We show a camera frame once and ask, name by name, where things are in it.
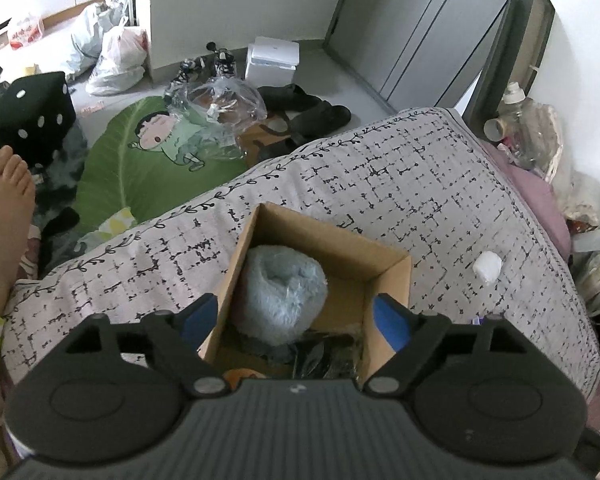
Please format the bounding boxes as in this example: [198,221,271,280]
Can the black shoes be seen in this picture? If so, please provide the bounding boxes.
[257,85,354,134]

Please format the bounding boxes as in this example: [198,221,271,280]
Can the black dice stool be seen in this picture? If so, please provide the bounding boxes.
[0,71,76,169]

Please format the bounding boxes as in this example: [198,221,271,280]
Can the white patterned bedspread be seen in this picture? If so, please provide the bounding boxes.
[2,105,600,411]

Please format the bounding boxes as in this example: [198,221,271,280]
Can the green leaf cartoon mat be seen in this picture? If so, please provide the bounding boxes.
[75,96,254,234]

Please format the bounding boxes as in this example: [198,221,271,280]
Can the pink pillow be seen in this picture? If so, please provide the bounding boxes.
[480,140,574,257]

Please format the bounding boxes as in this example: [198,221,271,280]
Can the red white plastic bag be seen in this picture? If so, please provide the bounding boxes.
[7,12,46,51]

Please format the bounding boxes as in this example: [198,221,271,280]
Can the clear plastic bottle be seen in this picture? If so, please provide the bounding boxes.
[500,82,549,171]

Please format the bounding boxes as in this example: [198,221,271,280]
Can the grey sliding door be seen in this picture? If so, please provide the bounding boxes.
[325,0,522,112]

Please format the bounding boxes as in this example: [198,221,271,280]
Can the pile of plastic bags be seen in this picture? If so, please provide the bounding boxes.
[530,105,600,227]

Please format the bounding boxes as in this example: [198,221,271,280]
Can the yellow floral cloth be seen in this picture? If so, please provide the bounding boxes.
[77,207,139,242]

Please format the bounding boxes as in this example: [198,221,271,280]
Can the paper cup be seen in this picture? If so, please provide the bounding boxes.
[482,116,514,144]

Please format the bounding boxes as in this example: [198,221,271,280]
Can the crumpled clear plastic bag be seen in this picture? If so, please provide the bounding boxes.
[165,77,267,162]

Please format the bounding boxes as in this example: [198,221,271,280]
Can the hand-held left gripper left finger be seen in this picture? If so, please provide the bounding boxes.
[55,294,233,400]

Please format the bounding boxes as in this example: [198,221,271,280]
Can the pair of sneakers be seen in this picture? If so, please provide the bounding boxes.
[172,42,236,87]

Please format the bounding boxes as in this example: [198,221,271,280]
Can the black item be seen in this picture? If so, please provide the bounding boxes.
[290,332,367,382]

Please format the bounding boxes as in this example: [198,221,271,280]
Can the white box appliance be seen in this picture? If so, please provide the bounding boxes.
[245,36,301,86]

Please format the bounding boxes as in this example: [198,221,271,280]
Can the pale blue plastic bag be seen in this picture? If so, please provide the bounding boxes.
[70,0,131,81]

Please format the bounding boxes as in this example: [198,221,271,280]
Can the light blue plush roll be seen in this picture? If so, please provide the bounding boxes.
[230,245,329,349]

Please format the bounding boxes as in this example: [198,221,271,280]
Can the brown cardboard box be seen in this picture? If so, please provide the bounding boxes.
[197,202,413,392]

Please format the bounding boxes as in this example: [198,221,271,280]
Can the person's foot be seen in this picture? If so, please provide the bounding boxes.
[0,145,37,313]

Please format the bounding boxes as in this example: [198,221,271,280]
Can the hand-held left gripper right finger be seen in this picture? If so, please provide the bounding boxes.
[362,294,531,397]

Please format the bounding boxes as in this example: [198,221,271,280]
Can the black framed board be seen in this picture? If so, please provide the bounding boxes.
[462,0,556,127]

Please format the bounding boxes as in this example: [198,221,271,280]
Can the crumpled white tissue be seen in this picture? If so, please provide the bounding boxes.
[472,251,504,287]

